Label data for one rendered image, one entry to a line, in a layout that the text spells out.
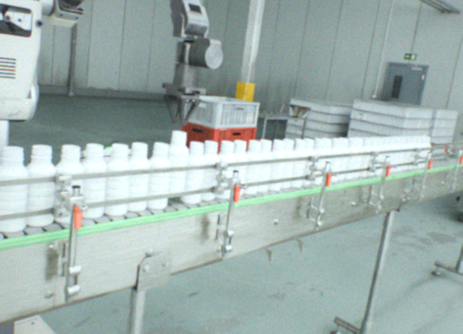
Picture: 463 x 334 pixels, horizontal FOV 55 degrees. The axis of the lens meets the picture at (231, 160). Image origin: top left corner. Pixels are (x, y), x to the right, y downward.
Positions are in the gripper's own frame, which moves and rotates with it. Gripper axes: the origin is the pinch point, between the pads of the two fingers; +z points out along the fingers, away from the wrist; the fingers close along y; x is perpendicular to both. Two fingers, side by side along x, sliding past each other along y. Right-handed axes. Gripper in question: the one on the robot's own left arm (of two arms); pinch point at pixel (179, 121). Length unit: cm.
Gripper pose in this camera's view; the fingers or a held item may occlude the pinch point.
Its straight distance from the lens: 117.3
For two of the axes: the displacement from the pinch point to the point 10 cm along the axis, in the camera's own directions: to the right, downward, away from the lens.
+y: -7.1, -2.4, 6.7
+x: -6.9, 0.5, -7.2
